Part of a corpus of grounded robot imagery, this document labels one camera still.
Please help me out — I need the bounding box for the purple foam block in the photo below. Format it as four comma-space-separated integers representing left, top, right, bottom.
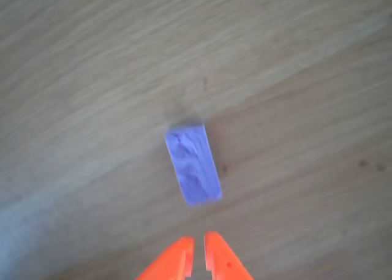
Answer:
164, 123, 223, 208

